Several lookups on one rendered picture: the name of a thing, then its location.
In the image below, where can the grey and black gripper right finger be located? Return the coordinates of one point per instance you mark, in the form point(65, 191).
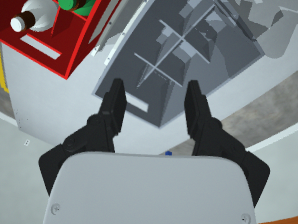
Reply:
point(213, 139)

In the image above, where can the grey crate with dividers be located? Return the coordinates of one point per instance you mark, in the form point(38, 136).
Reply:
point(225, 51)

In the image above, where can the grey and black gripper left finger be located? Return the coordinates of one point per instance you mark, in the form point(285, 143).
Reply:
point(96, 136)

